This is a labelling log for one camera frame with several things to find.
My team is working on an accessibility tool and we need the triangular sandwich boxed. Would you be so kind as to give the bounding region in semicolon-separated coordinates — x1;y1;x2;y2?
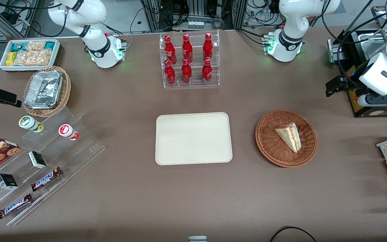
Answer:
274;122;302;153

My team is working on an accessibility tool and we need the silver foil tray stack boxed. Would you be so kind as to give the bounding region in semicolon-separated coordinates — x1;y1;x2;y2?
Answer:
25;71;63;109

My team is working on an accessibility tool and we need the light woven wicker basket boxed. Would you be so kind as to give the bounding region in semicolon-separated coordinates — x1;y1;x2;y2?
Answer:
23;66;71;117

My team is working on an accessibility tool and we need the round brown wicker basket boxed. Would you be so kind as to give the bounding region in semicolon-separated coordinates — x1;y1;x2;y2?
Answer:
255;110;317;168

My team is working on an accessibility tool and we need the beige rectangular serving tray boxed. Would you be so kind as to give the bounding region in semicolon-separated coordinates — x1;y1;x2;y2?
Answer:
156;112;233;166

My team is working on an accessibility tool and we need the steel warmer pan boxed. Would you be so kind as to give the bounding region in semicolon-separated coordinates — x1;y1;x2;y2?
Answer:
359;32;387;58

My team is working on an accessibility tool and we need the white rectangular snack bin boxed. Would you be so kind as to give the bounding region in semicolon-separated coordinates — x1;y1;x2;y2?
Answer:
0;39;60;72

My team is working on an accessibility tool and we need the green lid white cup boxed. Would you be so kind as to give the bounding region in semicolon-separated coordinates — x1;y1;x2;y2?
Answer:
19;116;44;133

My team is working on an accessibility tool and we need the black hot food warmer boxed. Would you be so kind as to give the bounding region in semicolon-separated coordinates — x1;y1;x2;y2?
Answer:
327;6;387;117

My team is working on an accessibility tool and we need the clear cracker bag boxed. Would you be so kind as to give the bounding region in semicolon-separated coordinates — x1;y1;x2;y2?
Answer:
26;41;47;51
14;50;34;66
32;50;53;66

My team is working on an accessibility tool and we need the red lid white cup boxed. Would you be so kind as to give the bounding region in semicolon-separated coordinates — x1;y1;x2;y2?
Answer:
58;124;80;140

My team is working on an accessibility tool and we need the small black carton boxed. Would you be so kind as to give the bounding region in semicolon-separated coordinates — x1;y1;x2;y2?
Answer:
28;151;47;169
0;173;18;190

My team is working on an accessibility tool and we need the clear acrylic stepped shelf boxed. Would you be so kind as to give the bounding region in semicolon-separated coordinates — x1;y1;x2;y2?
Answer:
0;107;106;226

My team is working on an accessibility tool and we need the Snickers chocolate bar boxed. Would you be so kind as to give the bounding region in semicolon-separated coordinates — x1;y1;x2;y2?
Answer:
0;194;33;219
31;167;63;192

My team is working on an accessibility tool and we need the red cola bottle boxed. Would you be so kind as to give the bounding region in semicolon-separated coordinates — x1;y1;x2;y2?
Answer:
164;35;177;64
164;60;176;85
182;34;193;64
203;33;214;63
181;58;192;84
202;59;213;84

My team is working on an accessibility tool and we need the clear acrylic bottle rack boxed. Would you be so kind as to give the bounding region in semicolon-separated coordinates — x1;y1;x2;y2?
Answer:
159;30;220;88

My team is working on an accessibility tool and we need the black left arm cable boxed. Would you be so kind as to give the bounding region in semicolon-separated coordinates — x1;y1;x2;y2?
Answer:
321;0;387;81

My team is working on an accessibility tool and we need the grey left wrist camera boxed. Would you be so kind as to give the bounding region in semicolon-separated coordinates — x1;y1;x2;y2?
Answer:
355;92;387;108

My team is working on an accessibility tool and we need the thin black base cable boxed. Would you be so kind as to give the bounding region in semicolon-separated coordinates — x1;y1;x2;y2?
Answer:
125;8;145;49

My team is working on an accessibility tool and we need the black table cable loop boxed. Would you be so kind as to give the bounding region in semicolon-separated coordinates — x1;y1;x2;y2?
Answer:
269;226;318;242

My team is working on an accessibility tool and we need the aluminium frame rack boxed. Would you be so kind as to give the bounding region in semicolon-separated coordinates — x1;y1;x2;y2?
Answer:
140;0;258;32

